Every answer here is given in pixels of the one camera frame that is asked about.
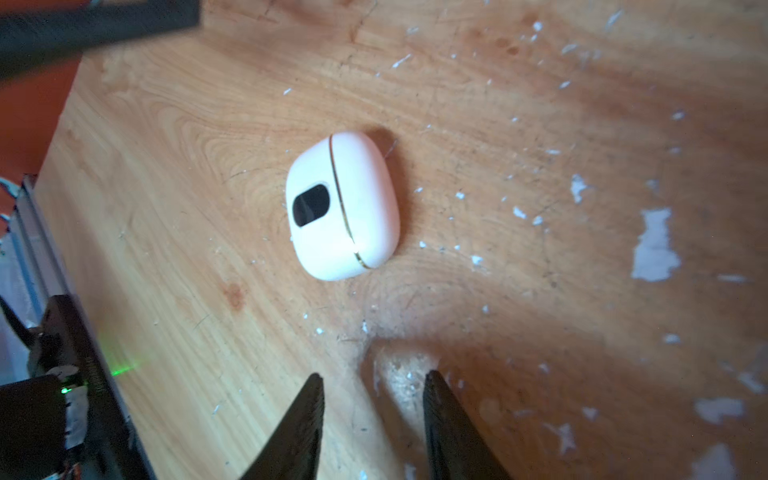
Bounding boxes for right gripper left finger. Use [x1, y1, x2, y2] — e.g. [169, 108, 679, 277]
[241, 373, 325, 480]

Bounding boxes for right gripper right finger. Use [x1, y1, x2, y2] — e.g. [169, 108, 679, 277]
[422, 370, 511, 480]

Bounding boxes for white earbud charging case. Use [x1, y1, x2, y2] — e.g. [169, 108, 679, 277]
[285, 131, 400, 281]

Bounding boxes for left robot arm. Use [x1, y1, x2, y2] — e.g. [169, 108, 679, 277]
[1, 0, 201, 81]

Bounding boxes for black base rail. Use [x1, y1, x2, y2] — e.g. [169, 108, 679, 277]
[0, 173, 157, 480]

